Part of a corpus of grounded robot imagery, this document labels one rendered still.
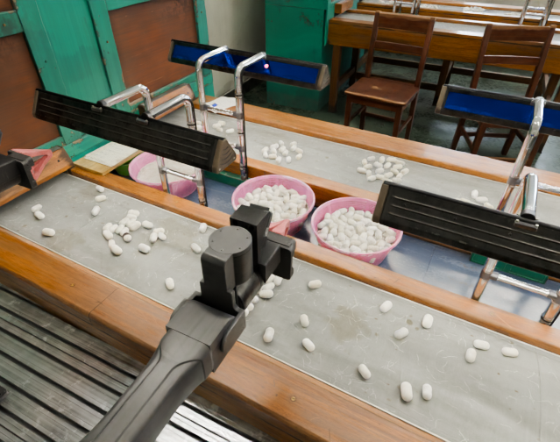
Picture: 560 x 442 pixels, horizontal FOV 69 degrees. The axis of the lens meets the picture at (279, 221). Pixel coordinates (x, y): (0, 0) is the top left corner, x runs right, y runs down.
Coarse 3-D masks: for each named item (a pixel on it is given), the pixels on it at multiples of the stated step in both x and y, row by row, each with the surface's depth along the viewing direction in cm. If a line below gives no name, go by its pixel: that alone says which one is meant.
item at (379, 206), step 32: (384, 192) 74; (416, 192) 72; (384, 224) 75; (416, 224) 72; (448, 224) 70; (480, 224) 68; (512, 224) 66; (544, 224) 64; (512, 256) 66; (544, 256) 64
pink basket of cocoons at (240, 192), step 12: (252, 180) 138; (264, 180) 140; (276, 180) 140; (288, 180) 139; (240, 192) 135; (300, 192) 137; (312, 192) 131; (312, 204) 126; (300, 216) 122; (300, 228) 130
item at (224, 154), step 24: (48, 96) 108; (48, 120) 109; (72, 120) 105; (96, 120) 101; (120, 120) 98; (120, 144) 100; (144, 144) 96; (168, 144) 93; (192, 144) 90; (216, 144) 88; (216, 168) 88
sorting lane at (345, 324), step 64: (64, 192) 137; (64, 256) 112; (128, 256) 112; (192, 256) 112; (256, 320) 95; (320, 320) 95; (384, 320) 95; (448, 320) 95; (384, 384) 83; (448, 384) 83; (512, 384) 83
